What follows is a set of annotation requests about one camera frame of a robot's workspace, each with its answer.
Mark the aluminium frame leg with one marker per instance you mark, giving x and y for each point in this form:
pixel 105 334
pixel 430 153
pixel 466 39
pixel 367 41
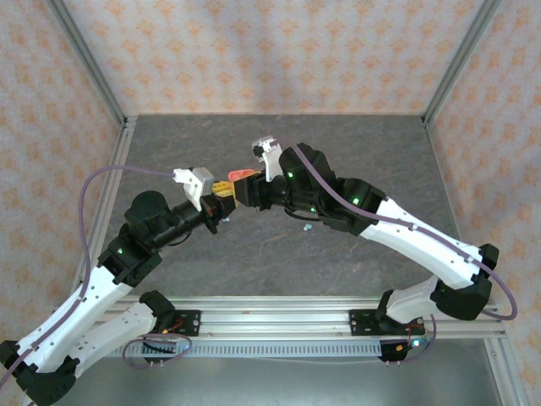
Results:
pixel 505 372

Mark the aluminium floor edge rail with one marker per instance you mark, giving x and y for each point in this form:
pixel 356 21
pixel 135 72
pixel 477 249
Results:
pixel 122 146
pixel 455 211

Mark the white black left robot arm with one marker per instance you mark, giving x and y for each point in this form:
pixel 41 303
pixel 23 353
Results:
pixel 105 296

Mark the grey metal shelf plate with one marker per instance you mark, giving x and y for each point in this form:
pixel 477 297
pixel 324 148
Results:
pixel 274 380

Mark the aluminium corner post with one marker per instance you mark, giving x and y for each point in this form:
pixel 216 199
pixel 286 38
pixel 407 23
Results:
pixel 91 63
pixel 458 63

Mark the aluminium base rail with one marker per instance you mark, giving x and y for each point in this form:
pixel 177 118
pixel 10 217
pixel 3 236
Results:
pixel 274 321

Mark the pink earbud charging case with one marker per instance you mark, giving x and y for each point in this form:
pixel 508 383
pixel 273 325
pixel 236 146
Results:
pixel 241 174

